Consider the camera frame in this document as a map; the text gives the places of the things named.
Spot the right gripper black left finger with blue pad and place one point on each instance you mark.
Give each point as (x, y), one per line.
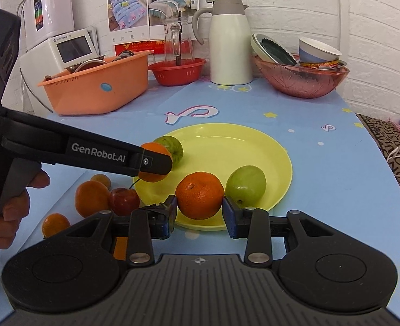
(134, 233)

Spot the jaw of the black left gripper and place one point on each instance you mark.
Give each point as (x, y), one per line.
(115, 155)

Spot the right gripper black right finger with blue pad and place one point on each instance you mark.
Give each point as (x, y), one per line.
(255, 225)

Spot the small orange kumquat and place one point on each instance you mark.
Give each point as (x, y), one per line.
(103, 179)

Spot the red plum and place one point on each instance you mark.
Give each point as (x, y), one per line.
(124, 201)

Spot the orange with stem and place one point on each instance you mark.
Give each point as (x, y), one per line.
(148, 177)

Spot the large orange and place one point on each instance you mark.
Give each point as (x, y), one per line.
(91, 197)

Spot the dark orange mandarin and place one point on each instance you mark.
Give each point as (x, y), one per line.
(199, 195)

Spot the small yellow orange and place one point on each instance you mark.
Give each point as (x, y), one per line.
(54, 224)

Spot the person's left hand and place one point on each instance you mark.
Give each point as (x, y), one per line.
(16, 209)

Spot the light green apple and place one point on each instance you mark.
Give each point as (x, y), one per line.
(246, 186)

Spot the orange plastic basket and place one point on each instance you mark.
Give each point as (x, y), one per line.
(101, 89)

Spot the green guava fruit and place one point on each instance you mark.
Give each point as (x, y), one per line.
(174, 147)

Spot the yellow plastic plate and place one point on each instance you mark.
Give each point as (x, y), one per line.
(220, 149)

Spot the blue patterned tablecloth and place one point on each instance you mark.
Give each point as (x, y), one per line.
(340, 176)

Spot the white countertop appliance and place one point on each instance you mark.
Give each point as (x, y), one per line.
(51, 57)

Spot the red plastic colander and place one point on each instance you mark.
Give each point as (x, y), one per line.
(167, 73)

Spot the white water purifier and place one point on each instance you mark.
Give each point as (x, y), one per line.
(45, 19)

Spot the pink glass bowl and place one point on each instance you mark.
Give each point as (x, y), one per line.
(300, 82)

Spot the glass pitcher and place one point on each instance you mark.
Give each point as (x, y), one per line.
(178, 44)

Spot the bedding calendar poster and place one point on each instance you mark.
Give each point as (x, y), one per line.
(140, 25)

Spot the leopard print blanket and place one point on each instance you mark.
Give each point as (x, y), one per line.
(387, 137)

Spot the white thermos jug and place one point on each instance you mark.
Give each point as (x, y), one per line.
(229, 42)

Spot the white blue ceramic bowl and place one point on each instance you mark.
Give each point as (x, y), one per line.
(311, 50)

